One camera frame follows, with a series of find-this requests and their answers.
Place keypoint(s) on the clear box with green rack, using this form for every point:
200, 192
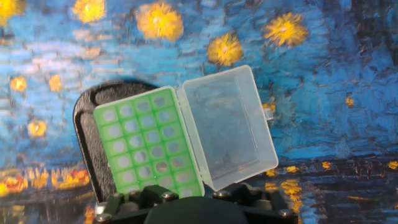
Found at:
146, 140

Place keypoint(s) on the starry night painting cloth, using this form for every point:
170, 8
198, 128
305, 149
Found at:
342, 93

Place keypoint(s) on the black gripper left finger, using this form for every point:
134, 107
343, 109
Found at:
136, 199

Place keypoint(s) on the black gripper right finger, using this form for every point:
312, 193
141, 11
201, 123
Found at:
264, 202

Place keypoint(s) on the black C-clamp with steel screw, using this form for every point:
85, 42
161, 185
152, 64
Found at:
90, 140

